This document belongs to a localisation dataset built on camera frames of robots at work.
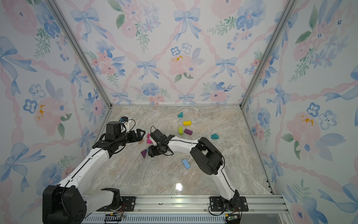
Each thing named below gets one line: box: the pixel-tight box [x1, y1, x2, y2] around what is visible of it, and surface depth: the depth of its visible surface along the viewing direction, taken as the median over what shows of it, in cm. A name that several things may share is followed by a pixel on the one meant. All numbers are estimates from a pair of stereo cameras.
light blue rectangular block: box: [182, 158, 191, 170], surface depth 90 cm
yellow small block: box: [183, 120, 192, 126], surface depth 110 cm
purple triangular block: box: [140, 148, 147, 159], surface depth 94 cm
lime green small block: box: [178, 126, 184, 135], surface depth 105 cm
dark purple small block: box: [184, 128, 193, 136], surface depth 105 cm
